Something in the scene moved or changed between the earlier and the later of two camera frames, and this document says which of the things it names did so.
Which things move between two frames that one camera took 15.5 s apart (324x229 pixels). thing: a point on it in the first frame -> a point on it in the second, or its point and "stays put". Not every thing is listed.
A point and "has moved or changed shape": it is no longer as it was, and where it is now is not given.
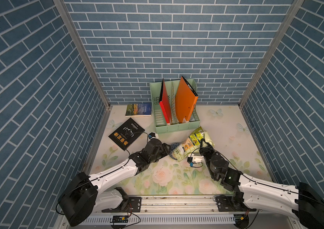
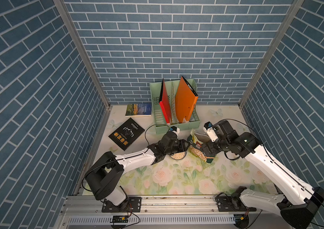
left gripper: [164, 149] -> [181, 145]
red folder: [165, 103] stays put
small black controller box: [120, 219] stays put
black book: [126, 133] stays put
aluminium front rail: [179, 212] stays put
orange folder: [186, 99] stays put
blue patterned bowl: [173, 146] has moved or changed shape
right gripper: [207, 150] -> [210, 149]
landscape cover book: [133, 110] stays put
